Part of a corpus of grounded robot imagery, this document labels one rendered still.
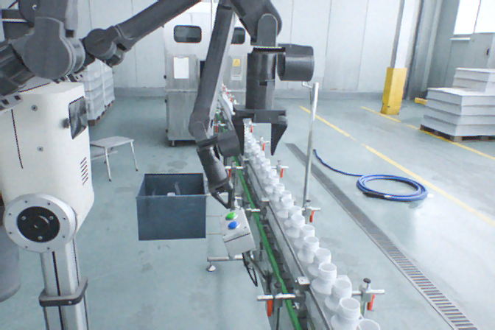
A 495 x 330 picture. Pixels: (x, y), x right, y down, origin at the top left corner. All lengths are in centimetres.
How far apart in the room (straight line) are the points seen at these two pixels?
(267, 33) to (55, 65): 37
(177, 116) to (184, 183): 396
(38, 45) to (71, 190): 39
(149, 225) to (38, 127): 97
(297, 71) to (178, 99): 519
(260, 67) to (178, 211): 113
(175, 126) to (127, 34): 485
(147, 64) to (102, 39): 1027
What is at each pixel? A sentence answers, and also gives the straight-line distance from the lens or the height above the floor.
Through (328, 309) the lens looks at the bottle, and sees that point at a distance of 82.
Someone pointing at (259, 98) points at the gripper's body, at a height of 151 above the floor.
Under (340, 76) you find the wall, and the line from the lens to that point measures 1225.
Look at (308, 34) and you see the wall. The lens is 1185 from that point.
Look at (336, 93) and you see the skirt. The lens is 1224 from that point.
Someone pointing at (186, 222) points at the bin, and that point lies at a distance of 178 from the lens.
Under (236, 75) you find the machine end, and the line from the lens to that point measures 590.
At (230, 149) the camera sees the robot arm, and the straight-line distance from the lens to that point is 105.
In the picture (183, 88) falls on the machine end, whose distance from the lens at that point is 589.
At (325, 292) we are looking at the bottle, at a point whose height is 112.
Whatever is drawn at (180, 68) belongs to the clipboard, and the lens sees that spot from 584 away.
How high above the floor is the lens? 162
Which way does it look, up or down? 18 degrees down
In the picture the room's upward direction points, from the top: 2 degrees clockwise
